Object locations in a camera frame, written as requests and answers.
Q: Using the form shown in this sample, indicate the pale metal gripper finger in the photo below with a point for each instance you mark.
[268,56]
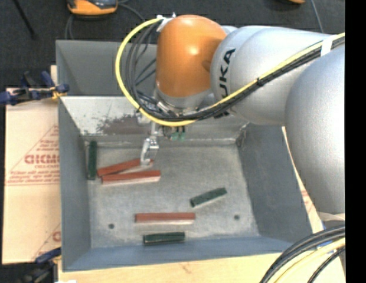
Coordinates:
[155,146]
[144,153]

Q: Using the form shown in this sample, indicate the red-brown flat block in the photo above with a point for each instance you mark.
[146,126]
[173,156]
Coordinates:
[130,176]
[118,167]
[165,217]

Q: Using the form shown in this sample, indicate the grey metal bin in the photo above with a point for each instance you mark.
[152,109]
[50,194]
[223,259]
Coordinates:
[177,193]

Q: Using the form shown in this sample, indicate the dark green flat block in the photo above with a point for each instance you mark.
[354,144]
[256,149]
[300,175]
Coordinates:
[163,238]
[208,197]
[92,161]

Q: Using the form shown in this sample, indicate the brown cardboard board, red print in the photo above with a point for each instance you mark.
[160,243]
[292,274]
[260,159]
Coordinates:
[29,187]

